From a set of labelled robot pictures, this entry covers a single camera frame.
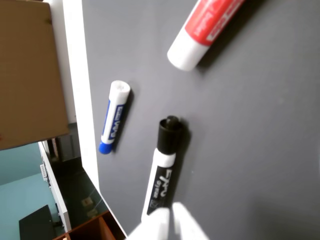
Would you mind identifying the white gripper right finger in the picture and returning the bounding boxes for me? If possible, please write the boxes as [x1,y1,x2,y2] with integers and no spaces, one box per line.
[172,201,211,240]

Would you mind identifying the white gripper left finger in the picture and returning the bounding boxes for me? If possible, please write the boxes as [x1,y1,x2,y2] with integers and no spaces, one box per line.
[126,206,173,240]

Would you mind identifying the black dry erase marker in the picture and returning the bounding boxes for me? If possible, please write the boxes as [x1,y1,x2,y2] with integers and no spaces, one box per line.
[140,115,187,223]

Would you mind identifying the blue dry erase marker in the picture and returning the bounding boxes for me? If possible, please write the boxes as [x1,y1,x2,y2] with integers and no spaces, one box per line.
[98,79,131,155]

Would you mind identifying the red dry erase marker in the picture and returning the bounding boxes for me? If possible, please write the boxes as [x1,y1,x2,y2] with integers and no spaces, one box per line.
[166,0,247,72]

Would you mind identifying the brown wooden shelf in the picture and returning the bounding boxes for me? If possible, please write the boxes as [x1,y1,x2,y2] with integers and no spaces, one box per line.
[53,210,126,240]

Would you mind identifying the black flat panel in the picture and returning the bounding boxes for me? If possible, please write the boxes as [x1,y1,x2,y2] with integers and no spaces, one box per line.
[18,204,58,240]

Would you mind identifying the grey rubber mat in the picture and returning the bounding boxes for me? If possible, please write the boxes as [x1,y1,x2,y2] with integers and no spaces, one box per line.
[81,0,320,240]

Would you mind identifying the brown cardboard box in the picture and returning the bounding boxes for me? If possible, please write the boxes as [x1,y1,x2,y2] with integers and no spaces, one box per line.
[0,0,70,151]

